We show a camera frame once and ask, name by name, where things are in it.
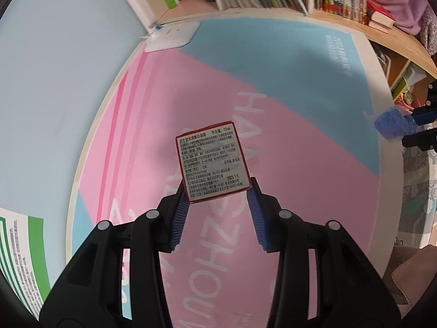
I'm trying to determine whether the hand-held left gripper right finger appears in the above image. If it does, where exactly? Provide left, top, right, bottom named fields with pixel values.
left=246, top=177, right=401, bottom=328

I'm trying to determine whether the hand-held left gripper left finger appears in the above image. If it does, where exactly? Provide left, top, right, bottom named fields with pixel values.
left=39, top=179, right=192, bottom=328

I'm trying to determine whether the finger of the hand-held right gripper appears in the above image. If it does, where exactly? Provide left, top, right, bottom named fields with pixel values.
left=411, top=106, right=437, bottom=125
left=401, top=133, right=437, bottom=151

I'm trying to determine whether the blue item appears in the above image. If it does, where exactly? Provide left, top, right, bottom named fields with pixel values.
left=365, top=106, right=419, bottom=141

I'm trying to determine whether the dark red small box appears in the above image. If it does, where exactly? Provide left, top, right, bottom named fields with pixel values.
left=175, top=121, right=253, bottom=205

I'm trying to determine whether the grey patterned storage box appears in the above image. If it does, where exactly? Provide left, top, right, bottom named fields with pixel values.
left=399, top=147, right=437, bottom=247

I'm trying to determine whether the wooden bookshelf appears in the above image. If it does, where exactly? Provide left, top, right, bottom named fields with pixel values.
left=113, top=0, right=437, bottom=110

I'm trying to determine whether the pink and blue printed mat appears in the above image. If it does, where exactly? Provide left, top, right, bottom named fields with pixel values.
left=65, top=15, right=381, bottom=328

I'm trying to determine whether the white book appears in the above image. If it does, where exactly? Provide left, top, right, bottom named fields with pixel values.
left=368, top=12, right=397, bottom=34

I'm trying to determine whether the red book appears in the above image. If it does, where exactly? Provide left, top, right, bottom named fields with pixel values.
left=367, top=0, right=397, bottom=21

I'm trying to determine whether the purple cloth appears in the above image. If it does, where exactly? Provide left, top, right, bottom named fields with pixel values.
left=365, top=0, right=437, bottom=55

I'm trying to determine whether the green and white poster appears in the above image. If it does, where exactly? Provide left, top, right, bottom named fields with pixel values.
left=0, top=207, right=52, bottom=318

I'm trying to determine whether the white router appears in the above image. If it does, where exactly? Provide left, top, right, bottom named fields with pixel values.
left=139, top=20, right=200, bottom=53

